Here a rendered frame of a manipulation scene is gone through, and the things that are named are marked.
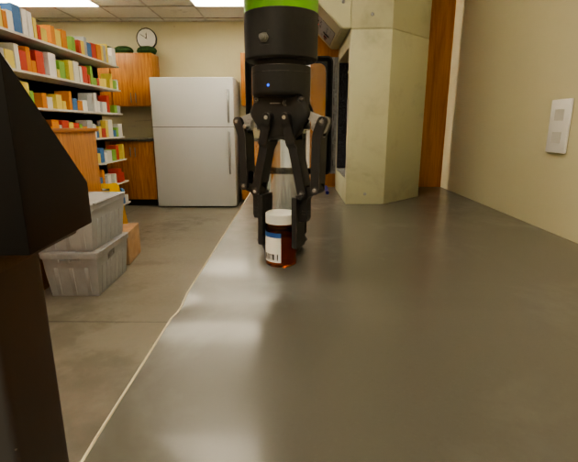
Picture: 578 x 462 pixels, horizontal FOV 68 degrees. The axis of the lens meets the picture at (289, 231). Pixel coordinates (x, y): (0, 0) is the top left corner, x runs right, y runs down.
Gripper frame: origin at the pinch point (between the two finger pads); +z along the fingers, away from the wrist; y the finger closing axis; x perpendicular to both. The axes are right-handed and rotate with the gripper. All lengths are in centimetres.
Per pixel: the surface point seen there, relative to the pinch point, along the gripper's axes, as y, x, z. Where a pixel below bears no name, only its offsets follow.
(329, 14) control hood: 16, -64, -41
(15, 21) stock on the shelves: 342, -206, -96
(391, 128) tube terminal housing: 0, -72, -12
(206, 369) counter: -3.1, 22.9, 9.3
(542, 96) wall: -36, -68, -20
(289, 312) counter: -4.8, 8.0, 9.3
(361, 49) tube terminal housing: 8, -67, -33
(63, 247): 230, -139, 68
